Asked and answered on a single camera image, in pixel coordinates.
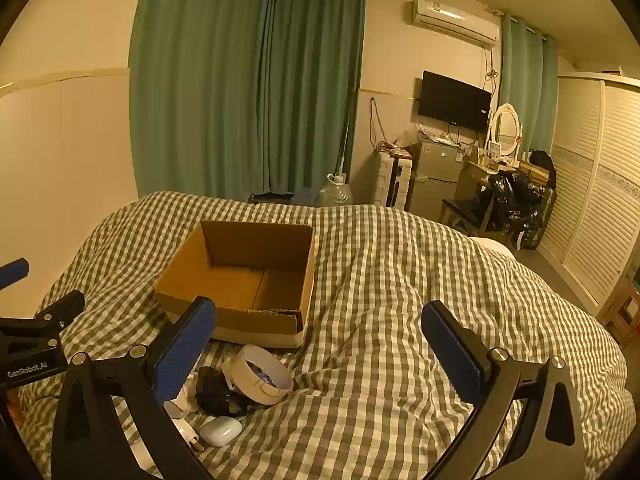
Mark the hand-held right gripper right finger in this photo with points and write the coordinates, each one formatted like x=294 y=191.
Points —
x=452 y=350

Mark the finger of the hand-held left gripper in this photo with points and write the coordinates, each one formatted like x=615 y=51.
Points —
x=60 y=310
x=12 y=271

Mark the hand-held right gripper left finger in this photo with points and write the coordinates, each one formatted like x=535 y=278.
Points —
x=184 y=355

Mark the white squeeze tube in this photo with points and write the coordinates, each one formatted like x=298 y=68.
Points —
x=182 y=401

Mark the brown cardboard box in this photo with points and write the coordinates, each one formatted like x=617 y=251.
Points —
x=250 y=327

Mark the white tape roll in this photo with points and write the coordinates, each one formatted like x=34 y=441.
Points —
x=250 y=385

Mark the white charger plug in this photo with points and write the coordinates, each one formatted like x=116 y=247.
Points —
x=187 y=435

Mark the white earbuds case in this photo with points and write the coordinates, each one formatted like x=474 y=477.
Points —
x=220 y=432

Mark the green checked blanket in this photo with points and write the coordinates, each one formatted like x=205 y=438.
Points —
x=375 y=285

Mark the white pillow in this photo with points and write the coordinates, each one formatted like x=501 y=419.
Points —
x=492 y=247

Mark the dark wooden chair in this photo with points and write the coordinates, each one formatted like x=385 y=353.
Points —
x=462 y=210

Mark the wooden stool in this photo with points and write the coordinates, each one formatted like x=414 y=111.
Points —
x=622 y=310

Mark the grey small fridge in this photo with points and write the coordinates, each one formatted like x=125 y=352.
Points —
x=435 y=175

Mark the wooden dressing table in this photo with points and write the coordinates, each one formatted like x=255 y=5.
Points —
x=472 y=172

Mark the white suitcase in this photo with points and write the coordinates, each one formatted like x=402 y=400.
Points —
x=392 y=180

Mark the large clear water bottle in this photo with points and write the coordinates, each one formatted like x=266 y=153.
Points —
x=335 y=192

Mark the black handbag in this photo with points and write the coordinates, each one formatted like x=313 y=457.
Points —
x=542 y=162

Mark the white louvered wardrobe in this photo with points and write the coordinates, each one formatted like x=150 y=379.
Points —
x=595 y=185

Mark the white oval vanity mirror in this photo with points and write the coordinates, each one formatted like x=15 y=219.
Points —
x=506 y=127

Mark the thin white pole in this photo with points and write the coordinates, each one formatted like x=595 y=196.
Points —
x=344 y=145

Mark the wide green curtain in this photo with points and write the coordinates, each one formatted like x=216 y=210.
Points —
x=195 y=85

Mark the narrow green curtain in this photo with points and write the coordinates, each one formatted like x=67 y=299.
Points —
x=530 y=85

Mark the white air conditioner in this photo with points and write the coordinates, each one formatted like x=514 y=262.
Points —
x=455 y=22

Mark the black wall television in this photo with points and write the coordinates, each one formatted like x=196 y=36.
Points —
x=452 y=102

